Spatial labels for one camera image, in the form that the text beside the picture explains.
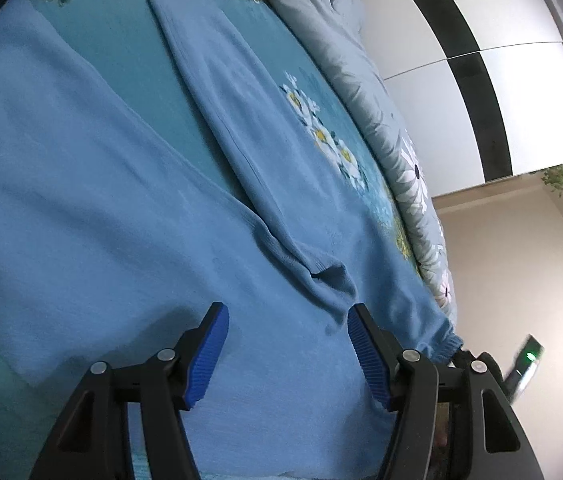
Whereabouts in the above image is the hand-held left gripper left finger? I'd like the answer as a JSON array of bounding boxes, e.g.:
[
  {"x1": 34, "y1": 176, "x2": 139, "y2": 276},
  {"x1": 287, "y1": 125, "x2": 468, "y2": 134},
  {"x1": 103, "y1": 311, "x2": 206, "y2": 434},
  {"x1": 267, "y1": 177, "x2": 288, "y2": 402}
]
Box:
[{"x1": 29, "y1": 301, "x2": 230, "y2": 480}]

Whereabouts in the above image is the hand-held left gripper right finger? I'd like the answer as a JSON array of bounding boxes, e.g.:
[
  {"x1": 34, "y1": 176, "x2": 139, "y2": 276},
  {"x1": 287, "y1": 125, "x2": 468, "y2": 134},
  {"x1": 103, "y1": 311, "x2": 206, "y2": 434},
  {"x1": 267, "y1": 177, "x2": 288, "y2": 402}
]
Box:
[{"x1": 346, "y1": 302, "x2": 545, "y2": 480}]

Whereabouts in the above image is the blue knit sweater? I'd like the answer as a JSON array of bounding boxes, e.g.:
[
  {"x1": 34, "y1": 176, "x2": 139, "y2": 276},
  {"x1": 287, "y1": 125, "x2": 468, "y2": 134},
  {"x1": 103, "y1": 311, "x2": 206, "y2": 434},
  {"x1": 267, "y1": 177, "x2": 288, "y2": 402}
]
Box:
[{"x1": 0, "y1": 0, "x2": 463, "y2": 480}]

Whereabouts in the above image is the green potted plant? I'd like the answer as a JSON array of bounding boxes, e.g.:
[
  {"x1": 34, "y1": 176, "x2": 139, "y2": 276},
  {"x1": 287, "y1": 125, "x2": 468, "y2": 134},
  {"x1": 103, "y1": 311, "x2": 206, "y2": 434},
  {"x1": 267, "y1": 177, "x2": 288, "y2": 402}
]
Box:
[{"x1": 541, "y1": 164, "x2": 563, "y2": 197}]

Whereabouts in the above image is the white wardrobe with black stripe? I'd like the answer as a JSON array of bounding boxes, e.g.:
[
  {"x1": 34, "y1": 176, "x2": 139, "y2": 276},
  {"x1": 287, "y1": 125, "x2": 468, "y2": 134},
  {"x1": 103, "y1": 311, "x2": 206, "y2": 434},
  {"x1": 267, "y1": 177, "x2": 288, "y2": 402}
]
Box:
[{"x1": 346, "y1": 0, "x2": 563, "y2": 198}]

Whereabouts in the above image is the grey-blue daisy print duvet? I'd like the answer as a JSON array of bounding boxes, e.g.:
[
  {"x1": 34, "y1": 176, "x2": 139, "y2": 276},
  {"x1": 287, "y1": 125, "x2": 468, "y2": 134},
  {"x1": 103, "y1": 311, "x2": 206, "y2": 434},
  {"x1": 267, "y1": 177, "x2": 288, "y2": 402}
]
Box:
[{"x1": 244, "y1": 0, "x2": 458, "y2": 326}]

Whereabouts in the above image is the teal floral blanket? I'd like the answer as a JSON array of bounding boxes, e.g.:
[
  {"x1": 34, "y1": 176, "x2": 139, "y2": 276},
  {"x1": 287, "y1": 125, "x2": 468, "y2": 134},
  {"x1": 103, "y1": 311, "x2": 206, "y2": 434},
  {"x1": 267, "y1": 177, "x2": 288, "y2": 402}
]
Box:
[{"x1": 0, "y1": 0, "x2": 415, "y2": 480}]

